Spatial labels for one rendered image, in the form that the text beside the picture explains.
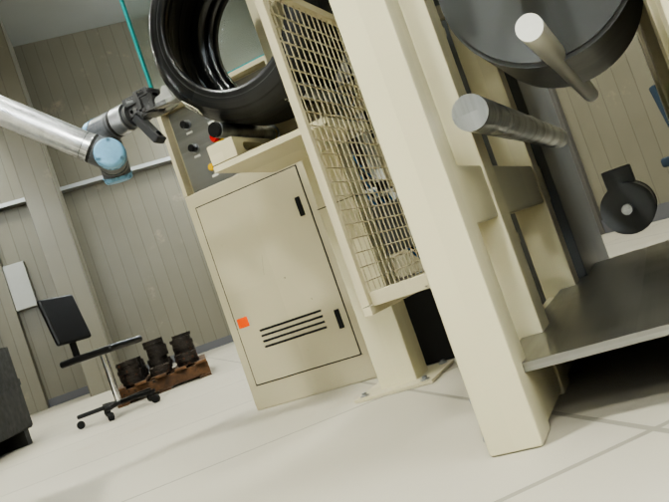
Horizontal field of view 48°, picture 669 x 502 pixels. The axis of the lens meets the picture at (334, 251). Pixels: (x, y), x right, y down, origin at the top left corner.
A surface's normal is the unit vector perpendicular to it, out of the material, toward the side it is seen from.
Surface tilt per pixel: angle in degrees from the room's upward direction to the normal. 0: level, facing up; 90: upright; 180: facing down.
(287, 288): 90
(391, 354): 90
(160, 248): 90
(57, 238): 90
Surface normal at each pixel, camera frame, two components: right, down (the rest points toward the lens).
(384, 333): -0.40, 0.10
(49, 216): 0.25, -0.12
